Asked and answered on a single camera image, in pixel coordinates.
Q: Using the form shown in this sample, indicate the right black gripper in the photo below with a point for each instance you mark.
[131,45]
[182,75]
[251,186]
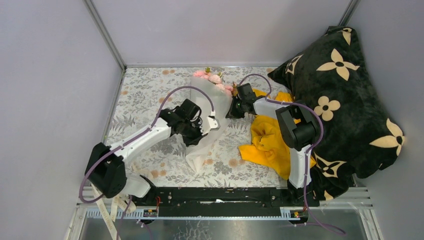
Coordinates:
[232,113]

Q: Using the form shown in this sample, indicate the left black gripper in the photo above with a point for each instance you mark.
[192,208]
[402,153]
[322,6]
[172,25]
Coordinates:
[195,141]

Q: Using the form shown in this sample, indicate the pink fake flower stem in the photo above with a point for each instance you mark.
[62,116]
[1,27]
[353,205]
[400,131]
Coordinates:
[229,89]
[204,74]
[216,78]

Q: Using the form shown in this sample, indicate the white wrapping paper sheet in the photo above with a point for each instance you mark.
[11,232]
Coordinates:
[214,103]

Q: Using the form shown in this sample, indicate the cream printed ribbon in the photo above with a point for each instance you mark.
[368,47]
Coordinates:
[121,205]

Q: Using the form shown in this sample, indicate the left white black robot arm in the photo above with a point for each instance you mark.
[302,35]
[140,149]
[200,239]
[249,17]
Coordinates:
[106,168]

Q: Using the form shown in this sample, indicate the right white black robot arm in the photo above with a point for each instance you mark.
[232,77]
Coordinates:
[300,127]

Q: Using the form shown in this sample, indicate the floral tablecloth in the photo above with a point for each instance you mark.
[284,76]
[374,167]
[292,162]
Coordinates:
[142,92]

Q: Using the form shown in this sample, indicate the yellow garment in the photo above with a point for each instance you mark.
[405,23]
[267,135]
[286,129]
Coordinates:
[267,146]

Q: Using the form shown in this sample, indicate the black floral pillow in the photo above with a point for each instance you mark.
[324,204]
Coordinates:
[360,138]

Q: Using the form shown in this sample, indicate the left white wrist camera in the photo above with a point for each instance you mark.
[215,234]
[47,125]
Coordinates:
[210,123]

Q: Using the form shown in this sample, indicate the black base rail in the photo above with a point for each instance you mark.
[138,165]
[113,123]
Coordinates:
[224,202]

